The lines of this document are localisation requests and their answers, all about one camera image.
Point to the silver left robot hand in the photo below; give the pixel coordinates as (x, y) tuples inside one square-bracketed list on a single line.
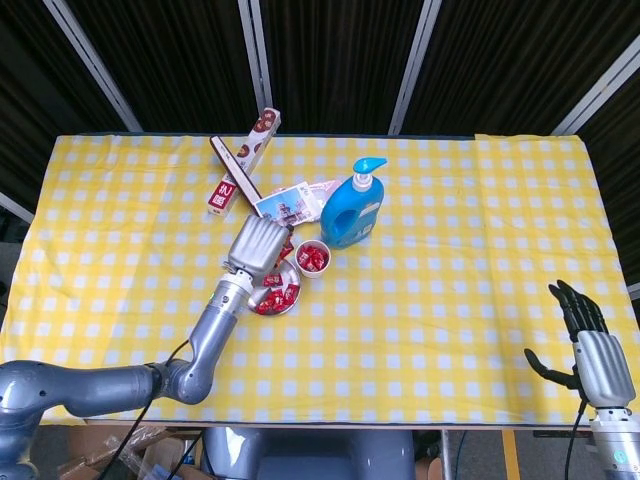
[(257, 245)]

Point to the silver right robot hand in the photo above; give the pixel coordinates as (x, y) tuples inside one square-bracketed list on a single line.
[(602, 365)]

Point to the white paper cup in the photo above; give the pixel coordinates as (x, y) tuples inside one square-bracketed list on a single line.
[(312, 273)]

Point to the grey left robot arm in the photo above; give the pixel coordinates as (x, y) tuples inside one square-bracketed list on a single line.
[(215, 330)]

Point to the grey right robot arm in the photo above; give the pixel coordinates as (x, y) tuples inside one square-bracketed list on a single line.
[(620, 450)]

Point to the grey robot base column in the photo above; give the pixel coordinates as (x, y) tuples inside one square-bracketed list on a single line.
[(310, 455)]

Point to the metal dish of candies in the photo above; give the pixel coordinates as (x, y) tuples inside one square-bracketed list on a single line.
[(289, 272)]

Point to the building photo postcard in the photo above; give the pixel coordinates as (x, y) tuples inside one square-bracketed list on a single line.
[(287, 207)]

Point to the long white biscuit box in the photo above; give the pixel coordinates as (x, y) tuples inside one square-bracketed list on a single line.
[(222, 197)]

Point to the pink white paper packet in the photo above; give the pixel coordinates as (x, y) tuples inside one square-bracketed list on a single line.
[(325, 187)]

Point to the blue detergent pump bottle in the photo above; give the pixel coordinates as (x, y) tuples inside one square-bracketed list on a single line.
[(367, 200)]

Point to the metal table leg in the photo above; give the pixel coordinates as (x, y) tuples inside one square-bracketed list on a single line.
[(446, 455)]

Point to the yellow white checked tablecloth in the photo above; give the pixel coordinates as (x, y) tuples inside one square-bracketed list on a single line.
[(425, 325)]

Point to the black pleated curtain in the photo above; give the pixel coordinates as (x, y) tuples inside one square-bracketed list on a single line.
[(30, 100), (510, 60), (175, 60), (620, 175), (335, 60)]

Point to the brown cardboard boxes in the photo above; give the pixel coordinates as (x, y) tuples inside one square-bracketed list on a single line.
[(90, 452)]

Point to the grey aluminium frame post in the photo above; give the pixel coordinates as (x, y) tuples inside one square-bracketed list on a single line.
[(600, 90), (93, 65), (15, 206), (635, 291), (415, 67), (256, 60)]

